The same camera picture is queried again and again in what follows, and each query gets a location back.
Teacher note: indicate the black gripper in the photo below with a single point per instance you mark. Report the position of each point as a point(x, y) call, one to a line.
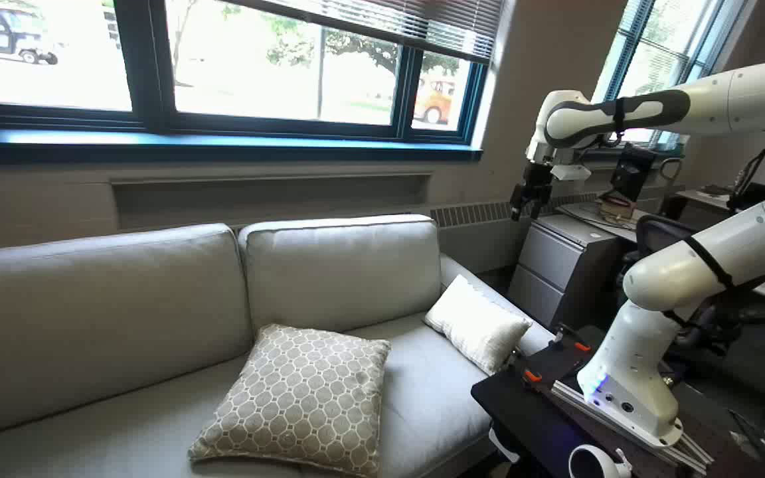
point(535, 180)

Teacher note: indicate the beige lattice patterned pillow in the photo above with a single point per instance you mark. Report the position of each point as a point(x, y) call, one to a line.
point(304, 398)

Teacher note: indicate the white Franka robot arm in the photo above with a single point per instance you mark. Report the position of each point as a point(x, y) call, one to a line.
point(639, 373)

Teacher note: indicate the plain white pillow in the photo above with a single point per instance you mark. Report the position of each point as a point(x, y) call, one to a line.
point(477, 322)

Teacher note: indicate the grey couch back cushion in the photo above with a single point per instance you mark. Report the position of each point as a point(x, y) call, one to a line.
point(90, 328)
point(339, 273)

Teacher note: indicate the grey fabric couch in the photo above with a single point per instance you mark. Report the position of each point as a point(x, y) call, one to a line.
point(436, 387)

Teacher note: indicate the grey drawer cabinet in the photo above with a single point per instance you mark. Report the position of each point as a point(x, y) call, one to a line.
point(559, 265)

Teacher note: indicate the small brown basket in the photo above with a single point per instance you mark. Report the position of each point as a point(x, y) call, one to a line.
point(616, 208)

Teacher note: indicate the black monitor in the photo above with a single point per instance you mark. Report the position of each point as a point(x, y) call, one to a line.
point(632, 172)

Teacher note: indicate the orange vehicle outside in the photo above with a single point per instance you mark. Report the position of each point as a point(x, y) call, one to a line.
point(436, 101)

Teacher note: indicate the black orange clamp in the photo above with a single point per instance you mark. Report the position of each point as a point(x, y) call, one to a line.
point(574, 344)
point(533, 377)

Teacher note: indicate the metal robot mounting plate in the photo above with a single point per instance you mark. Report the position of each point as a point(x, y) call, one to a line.
point(572, 395)

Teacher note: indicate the grey window blinds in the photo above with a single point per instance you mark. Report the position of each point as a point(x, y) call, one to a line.
point(453, 22)

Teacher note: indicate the black robot table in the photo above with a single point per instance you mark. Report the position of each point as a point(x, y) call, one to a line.
point(525, 419)

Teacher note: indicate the narrow blue framed window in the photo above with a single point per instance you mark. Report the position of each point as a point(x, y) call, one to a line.
point(635, 28)

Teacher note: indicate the white VR controller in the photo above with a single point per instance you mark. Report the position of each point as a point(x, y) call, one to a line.
point(596, 462)

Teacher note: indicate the wide blue framed window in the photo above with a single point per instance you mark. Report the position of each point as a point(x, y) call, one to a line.
point(146, 54)

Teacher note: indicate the dark parked car outside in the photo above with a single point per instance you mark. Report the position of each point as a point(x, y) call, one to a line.
point(12, 36)

